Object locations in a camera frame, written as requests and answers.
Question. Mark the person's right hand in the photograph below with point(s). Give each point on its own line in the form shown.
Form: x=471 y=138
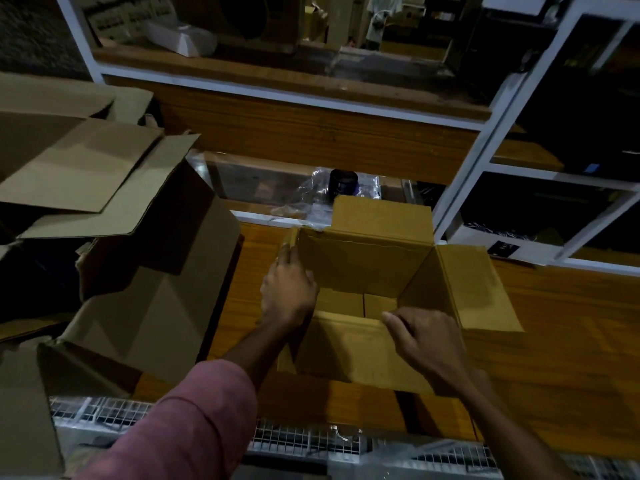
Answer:
x=432 y=347

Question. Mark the person's left hand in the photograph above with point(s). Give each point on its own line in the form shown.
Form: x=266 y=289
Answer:
x=286 y=297

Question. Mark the person's left fingers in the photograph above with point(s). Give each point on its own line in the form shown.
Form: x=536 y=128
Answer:
x=289 y=262

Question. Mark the person's right fingers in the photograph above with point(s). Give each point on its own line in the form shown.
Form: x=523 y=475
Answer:
x=402 y=325

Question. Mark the small cardboard box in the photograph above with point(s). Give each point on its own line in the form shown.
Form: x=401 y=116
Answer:
x=370 y=267

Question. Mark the person's right forearm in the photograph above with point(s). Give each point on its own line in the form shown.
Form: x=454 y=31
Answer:
x=505 y=429

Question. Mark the person's left forearm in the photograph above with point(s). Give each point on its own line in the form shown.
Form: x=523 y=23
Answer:
x=262 y=352

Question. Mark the clear plastic wrap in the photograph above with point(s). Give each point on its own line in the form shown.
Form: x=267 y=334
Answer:
x=317 y=194

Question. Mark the black round jar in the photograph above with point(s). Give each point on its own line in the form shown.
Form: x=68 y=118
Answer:
x=343 y=183

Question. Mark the small black card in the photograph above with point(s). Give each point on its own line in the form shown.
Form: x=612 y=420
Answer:
x=502 y=249

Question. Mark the large open cardboard box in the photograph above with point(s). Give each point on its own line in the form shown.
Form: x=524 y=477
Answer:
x=165 y=294

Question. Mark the pink shirt sleeve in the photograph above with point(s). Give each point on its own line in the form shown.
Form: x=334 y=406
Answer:
x=185 y=429

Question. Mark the flattened cardboard sheet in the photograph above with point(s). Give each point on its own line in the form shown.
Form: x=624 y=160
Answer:
x=75 y=159

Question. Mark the white oblong box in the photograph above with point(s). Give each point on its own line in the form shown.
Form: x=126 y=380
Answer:
x=181 y=37

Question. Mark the cardboard box corner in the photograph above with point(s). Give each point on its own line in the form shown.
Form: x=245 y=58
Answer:
x=27 y=409

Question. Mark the white metal shelf frame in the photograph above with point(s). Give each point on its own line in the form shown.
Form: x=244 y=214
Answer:
x=505 y=124

